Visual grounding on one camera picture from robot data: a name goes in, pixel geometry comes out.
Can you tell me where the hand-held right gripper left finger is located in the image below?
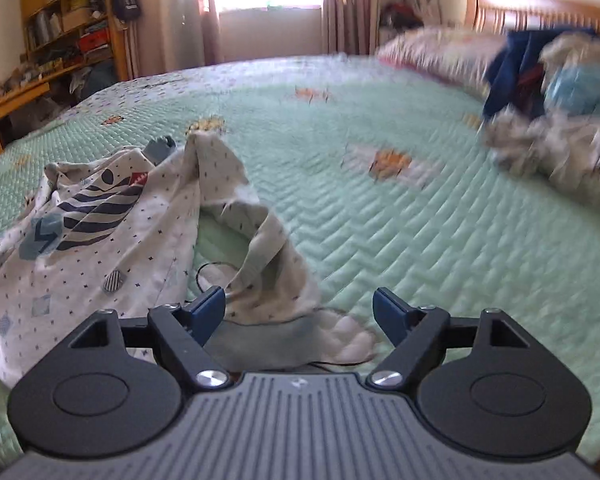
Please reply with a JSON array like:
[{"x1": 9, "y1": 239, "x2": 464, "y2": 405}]
[{"x1": 69, "y1": 286, "x2": 231, "y2": 392}]

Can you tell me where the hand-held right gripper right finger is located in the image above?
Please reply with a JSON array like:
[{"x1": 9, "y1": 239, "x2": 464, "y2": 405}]
[{"x1": 367, "y1": 287, "x2": 531, "y2": 388}]

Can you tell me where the white star-print shirt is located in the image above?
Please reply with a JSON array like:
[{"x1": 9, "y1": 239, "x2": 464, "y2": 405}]
[{"x1": 0, "y1": 132, "x2": 379, "y2": 392}]

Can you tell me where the green quilted bee bedspread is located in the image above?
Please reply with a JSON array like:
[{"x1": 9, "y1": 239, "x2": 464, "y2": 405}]
[{"x1": 0, "y1": 52, "x2": 600, "y2": 471}]

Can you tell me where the white small-print garment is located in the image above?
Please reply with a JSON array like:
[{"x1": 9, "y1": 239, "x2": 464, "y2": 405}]
[{"x1": 484, "y1": 109, "x2": 600, "y2": 217}]

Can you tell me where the pink patterned pillow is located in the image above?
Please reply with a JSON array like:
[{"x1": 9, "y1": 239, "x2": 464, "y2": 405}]
[{"x1": 376, "y1": 26, "x2": 507, "y2": 97}]

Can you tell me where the wooden desk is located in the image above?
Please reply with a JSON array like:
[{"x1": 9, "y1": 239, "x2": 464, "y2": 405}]
[{"x1": 0, "y1": 79, "x2": 52, "y2": 167}]

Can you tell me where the light blue garment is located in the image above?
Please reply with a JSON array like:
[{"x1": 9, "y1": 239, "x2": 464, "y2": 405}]
[{"x1": 544, "y1": 61, "x2": 600, "y2": 122}]

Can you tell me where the pink curtain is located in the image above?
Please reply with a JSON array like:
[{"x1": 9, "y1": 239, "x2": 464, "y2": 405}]
[
  {"x1": 129, "y1": 0, "x2": 222, "y2": 79},
  {"x1": 321, "y1": 0, "x2": 382, "y2": 57}
]

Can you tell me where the pile of bags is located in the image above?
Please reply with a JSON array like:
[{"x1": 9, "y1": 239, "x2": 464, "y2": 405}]
[{"x1": 379, "y1": 1, "x2": 427, "y2": 34}]

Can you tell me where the cream patterned garment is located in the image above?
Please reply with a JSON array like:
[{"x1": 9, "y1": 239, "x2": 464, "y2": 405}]
[{"x1": 539, "y1": 31, "x2": 600, "y2": 69}]

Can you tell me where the wooden bookshelf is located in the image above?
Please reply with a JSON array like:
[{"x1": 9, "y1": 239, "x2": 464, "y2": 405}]
[{"x1": 16, "y1": 0, "x2": 132, "y2": 82}]

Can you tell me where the wooden headboard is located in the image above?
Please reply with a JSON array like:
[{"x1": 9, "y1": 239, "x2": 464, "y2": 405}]
[{"x1": 464, "y1": 0, "x2": 600, "y2": 37}]

